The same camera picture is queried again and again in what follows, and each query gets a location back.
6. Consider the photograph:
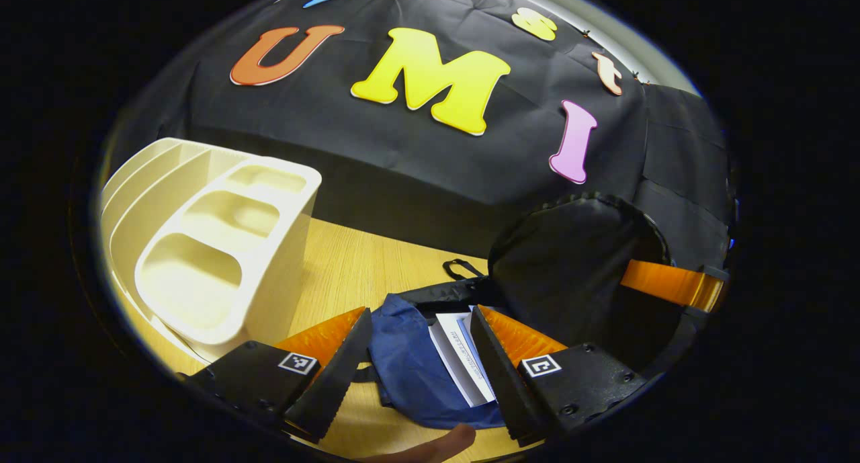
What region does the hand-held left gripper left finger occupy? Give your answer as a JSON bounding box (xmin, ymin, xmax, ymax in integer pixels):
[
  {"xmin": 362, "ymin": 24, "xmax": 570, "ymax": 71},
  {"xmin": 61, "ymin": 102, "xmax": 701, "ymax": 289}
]
[{"xmin": 178, "ymin": 306, "xmax": 374, "ymax": 444}]

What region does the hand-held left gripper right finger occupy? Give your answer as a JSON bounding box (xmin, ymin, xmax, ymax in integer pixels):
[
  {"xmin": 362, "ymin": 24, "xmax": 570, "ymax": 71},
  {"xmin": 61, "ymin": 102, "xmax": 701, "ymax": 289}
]
[{"xmin": 469, "ymin": 305, "xmax": 649, "ymax": 447}]

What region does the white cover book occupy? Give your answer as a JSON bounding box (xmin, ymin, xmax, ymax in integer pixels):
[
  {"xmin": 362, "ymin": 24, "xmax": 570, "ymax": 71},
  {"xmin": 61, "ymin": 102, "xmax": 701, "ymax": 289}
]
[{"xmin": 428, "ymin": 313, "xmax": 491, "ymax": 409}]

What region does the blue schoolbag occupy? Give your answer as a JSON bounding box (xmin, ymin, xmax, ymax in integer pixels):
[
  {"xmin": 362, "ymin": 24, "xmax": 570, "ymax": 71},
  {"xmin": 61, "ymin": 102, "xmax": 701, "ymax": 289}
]
[{"xmin": 366, "ymin": 193, "xmax": 676, "ymax": 430}]

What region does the white plastic bookshelf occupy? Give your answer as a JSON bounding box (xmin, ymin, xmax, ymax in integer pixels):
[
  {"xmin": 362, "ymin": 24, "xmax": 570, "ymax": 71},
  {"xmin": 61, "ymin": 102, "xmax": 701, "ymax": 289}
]
[{"xmin": 99, "ymin": 137, "xmax": 323, "ymax": 363}]

